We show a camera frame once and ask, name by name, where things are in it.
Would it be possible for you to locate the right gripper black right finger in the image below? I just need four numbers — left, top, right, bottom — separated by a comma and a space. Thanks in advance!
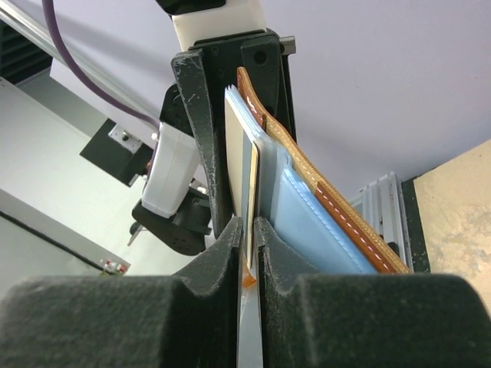
254, 218, 490, 367

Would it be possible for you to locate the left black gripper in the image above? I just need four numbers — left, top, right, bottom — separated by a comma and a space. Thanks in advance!
171, 30, 296, 236

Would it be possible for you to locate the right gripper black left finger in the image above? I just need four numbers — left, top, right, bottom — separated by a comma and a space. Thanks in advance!
1, 217, 242, 367

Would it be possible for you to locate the gold credit card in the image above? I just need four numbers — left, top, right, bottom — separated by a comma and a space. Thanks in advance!
242, 140, 259, 268

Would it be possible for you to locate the brown leather card holder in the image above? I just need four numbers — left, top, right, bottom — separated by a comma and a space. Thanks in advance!
224, 67, 410, 274

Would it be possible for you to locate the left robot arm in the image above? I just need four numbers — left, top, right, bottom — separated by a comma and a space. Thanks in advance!
81, 1, 296, 255

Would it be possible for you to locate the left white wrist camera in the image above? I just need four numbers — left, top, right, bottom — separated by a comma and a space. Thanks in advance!
157, 1, 266, 51

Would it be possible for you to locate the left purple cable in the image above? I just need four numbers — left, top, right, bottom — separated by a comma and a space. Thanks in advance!
41, 0, 161, 127

